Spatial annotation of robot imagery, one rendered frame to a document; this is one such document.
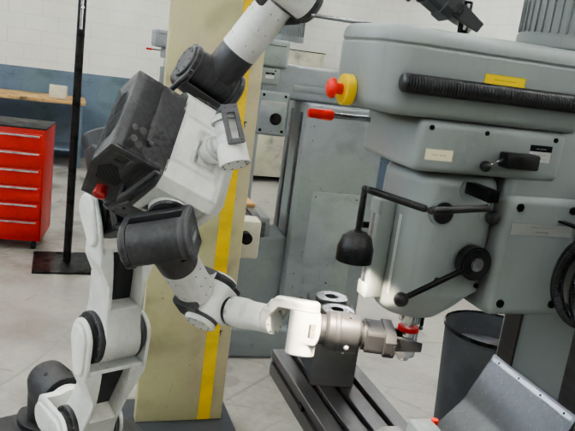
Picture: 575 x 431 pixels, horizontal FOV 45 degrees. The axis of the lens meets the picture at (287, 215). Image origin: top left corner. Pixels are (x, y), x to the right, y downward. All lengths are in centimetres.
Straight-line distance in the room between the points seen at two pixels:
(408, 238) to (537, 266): 29
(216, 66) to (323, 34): 933
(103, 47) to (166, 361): 738
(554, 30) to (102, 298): 125
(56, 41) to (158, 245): 892
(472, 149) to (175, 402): 241
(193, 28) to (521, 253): 192
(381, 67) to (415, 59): 6
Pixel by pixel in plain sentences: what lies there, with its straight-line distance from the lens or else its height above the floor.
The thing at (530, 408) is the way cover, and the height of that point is 107.
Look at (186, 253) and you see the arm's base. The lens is 140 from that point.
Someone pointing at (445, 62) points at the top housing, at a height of 183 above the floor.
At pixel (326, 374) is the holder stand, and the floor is 99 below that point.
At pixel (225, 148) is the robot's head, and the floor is 161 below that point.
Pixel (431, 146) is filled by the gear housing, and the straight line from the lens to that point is 132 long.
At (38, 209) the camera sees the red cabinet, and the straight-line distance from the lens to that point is 588.
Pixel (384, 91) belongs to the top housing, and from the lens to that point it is 127.
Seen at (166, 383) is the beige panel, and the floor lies 23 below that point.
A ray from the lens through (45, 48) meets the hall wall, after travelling 1026.
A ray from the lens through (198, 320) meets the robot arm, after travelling 162.
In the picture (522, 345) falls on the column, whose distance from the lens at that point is 184.
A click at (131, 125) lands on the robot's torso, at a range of 146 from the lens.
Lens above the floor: 181
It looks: 13 degrees down
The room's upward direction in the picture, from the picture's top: 8 degrees clockwise
